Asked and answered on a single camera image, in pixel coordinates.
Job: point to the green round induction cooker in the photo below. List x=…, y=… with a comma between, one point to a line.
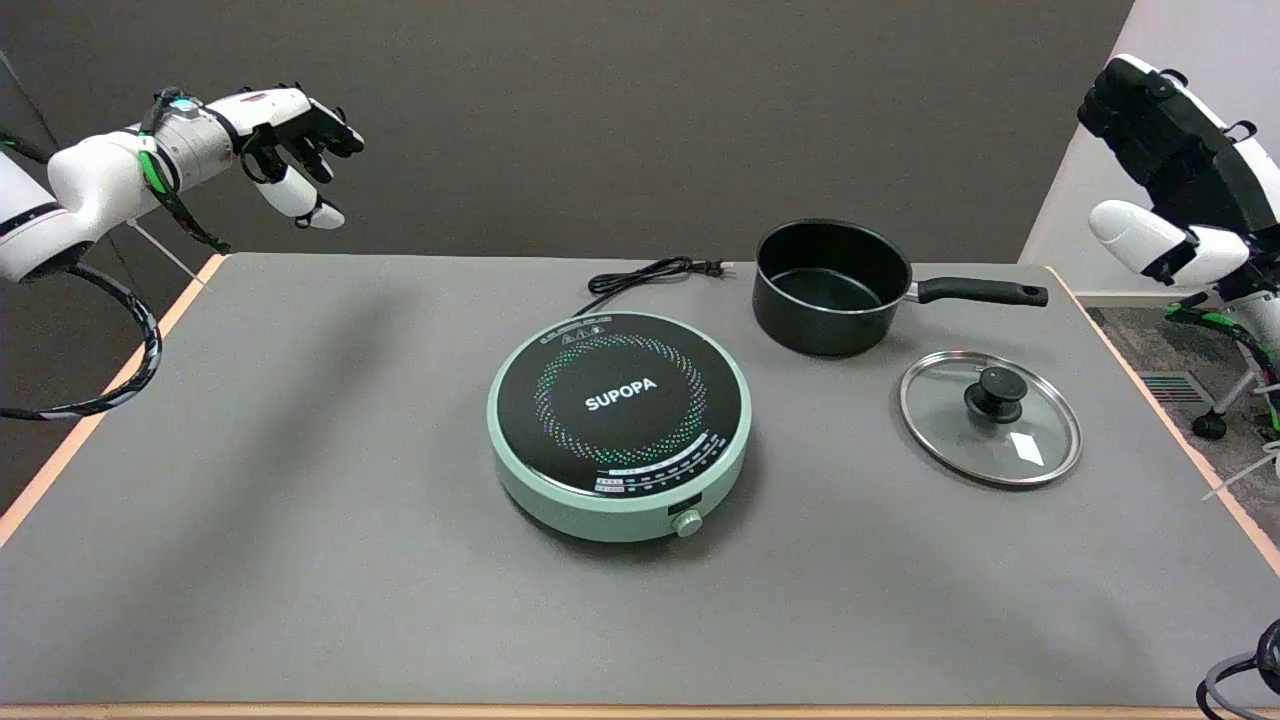
x=620, y=420

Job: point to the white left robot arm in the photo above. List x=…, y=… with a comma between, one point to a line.
x=90, y=185

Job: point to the grey table mat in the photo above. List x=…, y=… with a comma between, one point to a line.
x=300, y=520

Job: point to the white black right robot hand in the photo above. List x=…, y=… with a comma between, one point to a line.
x=1170, y=140

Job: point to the black office chair base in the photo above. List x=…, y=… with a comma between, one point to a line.
x=1212, y=424

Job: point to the glass lid with black knob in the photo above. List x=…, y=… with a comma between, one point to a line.
x=990, y=420

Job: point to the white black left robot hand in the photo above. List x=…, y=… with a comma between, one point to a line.
x=275, y=110

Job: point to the floor vent grille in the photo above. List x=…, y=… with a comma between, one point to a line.
x=1178, y=386

